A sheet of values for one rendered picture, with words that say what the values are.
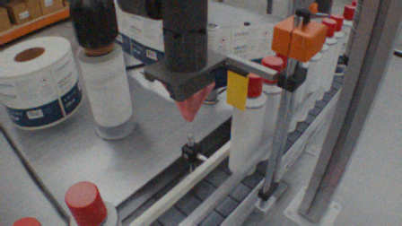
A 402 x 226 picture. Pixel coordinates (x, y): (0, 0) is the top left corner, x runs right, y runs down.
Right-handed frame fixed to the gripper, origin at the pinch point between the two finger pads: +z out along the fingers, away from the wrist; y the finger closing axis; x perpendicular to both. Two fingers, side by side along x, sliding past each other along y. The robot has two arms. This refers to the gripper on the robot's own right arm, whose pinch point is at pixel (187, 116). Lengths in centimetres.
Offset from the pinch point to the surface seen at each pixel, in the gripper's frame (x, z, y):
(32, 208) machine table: -20.2, 19.0, 24.9
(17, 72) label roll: -37.2, -0.5, 13.5
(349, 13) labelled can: 7, -5, -54
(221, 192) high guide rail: 10.2, 5.6, 4.5
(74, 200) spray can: 6.4, -6.5, 21.7
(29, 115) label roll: -36.2, 9.8, 14.7
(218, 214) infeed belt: 9.1, 13.8, 3.3
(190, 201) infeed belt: 3.9, 13.8, 4.2
